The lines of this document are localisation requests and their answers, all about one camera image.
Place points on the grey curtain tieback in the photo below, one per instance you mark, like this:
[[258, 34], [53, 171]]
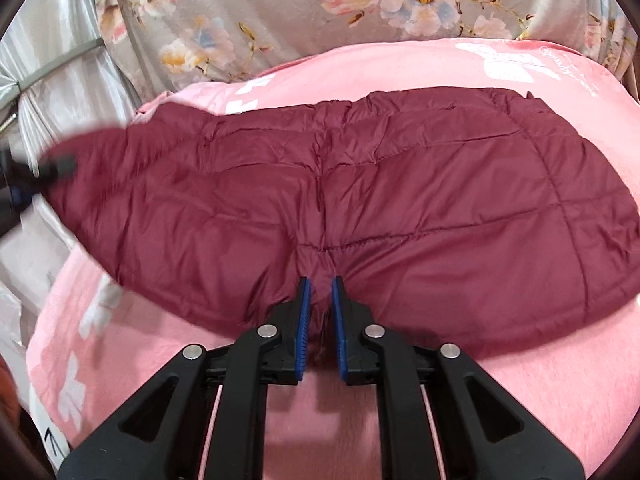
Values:
[[55, 66]]

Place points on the grey floral quilt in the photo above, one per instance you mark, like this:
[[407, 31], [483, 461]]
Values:
[[250, 10]]

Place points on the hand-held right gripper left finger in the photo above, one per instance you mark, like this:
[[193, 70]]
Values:
[[301, 330]]

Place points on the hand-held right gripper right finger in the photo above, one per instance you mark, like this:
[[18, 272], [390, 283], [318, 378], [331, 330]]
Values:
[[340, 330]]

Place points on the pink printed blanket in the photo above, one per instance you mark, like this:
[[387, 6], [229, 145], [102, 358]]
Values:
[[200, 332]]

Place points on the maroon puffer jacket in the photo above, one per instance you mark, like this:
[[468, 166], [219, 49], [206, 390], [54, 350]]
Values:
[[400, 200]]

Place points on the grey satin curtain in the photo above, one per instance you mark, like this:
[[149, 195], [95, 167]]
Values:
[[65, 25]]

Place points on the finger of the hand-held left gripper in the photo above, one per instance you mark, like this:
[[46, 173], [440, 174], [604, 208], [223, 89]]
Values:
[[57, 167]]

